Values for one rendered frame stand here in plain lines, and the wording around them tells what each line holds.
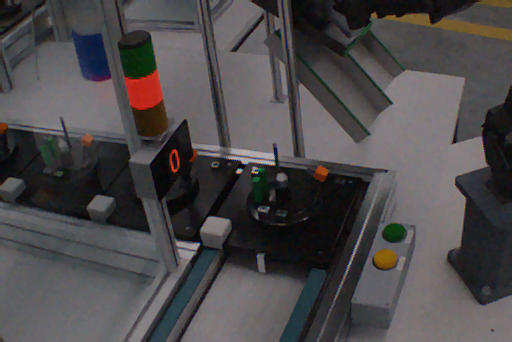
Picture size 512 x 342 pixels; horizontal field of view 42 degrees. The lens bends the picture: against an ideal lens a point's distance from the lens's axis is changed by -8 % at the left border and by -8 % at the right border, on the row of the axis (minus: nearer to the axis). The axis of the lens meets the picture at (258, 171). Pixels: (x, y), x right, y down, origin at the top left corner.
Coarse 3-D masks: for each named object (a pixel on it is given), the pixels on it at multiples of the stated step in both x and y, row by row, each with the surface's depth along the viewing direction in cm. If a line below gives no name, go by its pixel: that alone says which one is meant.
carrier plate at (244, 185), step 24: (264, 168) 143; (288, 168) 142; (240, 192) 138; (336, 192) 135; (216, 216) 133; (240, 216) 132; (336, 216) 129; (240, 240) 127; (264, 240) 126; (288, 240) 126; (312, 240) 125; (336, 240) 124; (312, 264) 122
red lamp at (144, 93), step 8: (128, 80) 98; (136, 80) 98; (144, 80) 98; (152, 80) 99; (128, 88) 100; (136, 88) 99; (144, 88) 99; (152, 88) 99; (160, 88) 101; (128, 96) 101; (136, 96) 100; (144, 96) 99; (152, 96) 100; (160, 96) 101; (136, 104) 100; (144, 104) 100; (152, 104) 101
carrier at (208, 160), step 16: (208, 160) 147; (224, 160) 147; (240, 160) 146; (192, 176) 140; (208, 176) 143; (224, 176) 142; (176, 192) 137; (192, 192) 138; (208, 192) 139; (224, 192) 140; (176, 208) 136; (192, 208) 135; (208, 208) 135; (176, 224) 132; (192, 224) 132; (192, 240) 129
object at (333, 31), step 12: (252, 0) 135; (264, 0) 134; (276, 0) 132; (336, 0) 140; (276, 12) 134; (300, 12) 131; (300, 24) 133; (312, 24) 136; (324, 24) 137; (312, 36) 133; (324, 36) 131; (336, 36) 135; (360, 36) 135; (336, 48) 131; (348, 48) 131
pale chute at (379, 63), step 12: (372, 36) 158; (360, 48) 160; (372, 48) 160; (384, 48) 158; (360, 60) 158; (372, 60) 160; (384, 60) 160; (396, 60) 159; (372, 72) 158; (384, 72) 161; (396, 72) 161; (384, 84) 159
